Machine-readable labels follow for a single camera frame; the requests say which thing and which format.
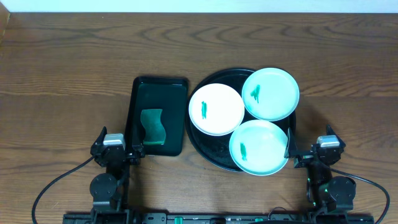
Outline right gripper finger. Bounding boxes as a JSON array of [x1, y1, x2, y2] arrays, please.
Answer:
[[284, 128, 298, 158], [326, 124, 346, 147]]

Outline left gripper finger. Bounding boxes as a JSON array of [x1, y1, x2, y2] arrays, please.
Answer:
[[93, 126, 107, 148], [131, 124, 142, 150]]

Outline green scrub sponge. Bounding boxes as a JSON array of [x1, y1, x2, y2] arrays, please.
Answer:
[[141, 109, 166, 145]]

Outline white plate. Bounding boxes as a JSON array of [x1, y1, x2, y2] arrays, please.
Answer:
[[188, 83, 245, 136]]

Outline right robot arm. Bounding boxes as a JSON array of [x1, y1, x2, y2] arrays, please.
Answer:
[[284, 125, 356, 222]]

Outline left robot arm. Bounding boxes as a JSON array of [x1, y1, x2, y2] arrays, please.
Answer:
[[90, 127, 146, 224]]

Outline black rectangular tray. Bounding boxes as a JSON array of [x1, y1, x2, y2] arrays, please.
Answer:
[[124, 77, 188, 156]]

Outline lower mint green plate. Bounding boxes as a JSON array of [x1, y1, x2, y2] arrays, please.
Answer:
[[229, 119, 287, 176]]

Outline mint green plate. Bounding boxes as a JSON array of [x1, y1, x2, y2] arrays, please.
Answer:
[[229, 119, 287, 176], [241, 68, 300, 121]]

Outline upper mint green plate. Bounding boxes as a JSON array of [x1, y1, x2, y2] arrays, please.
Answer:
[[241, 68, 300, 121]]

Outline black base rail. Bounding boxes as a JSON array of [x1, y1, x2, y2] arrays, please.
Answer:
[[62, 212, 374, 224]]

